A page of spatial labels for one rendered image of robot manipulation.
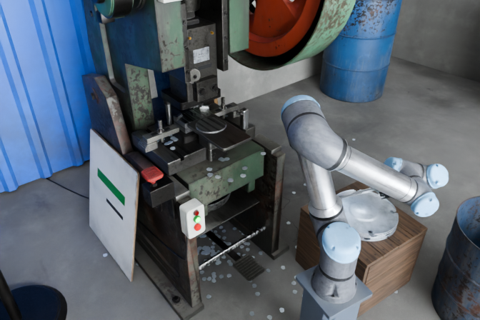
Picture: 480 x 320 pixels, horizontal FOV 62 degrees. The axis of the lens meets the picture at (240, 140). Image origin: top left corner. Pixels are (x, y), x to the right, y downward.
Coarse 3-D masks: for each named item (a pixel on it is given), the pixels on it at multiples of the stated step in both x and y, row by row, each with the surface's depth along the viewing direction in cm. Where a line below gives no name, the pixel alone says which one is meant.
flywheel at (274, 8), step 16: (256, 0) 169; (272, 0) 162; (288, 0) 159; (304, 0) 149; (320, 0) 139; (256, 16) 172; (272, 16) 165; (288, 16) 158; (304, 16) 147; (256, 32) 176; (272, 32) 168; (288, 32) 157; (304, 32) 150; (256, 48) 174; (272, 48) 166; (288, 48) 159
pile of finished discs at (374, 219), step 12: (348, 192) 187; (372, 192) 186; (348, 204) 180; (360, 204) 179; (372, 204) 180; (384, 204) 180; (348, 216) 173; (360, 216) 172; (372, 216) 172; (384, 216) 173; (396, 216) 173; (360, 228) 167; (372, 228) 167; (384, 228) 167; (372, 240) 165
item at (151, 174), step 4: (148, 168) 140; (152, 168) 140; (156, 168) 140; (144, 172) 138; (148, 172) 138; (152, 172) 138; (156, 172) 138; (160, 172) 138; (144, 176) 136; (148, 176) 136; (152, 176) 136; (156, 176) 136; (160, 176) 137; (148, 180) 135; (152, 180) 135; (156, 180) 136
